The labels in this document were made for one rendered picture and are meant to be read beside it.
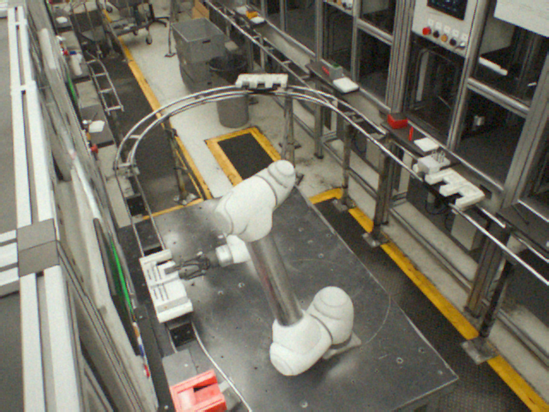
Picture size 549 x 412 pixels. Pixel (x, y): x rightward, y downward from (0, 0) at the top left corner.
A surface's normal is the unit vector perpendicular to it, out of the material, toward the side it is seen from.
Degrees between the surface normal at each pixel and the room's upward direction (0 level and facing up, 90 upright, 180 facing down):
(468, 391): 0
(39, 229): 0
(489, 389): 0
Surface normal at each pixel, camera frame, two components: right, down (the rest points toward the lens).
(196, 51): 0.42, 0.58
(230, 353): -0.07, -0.76
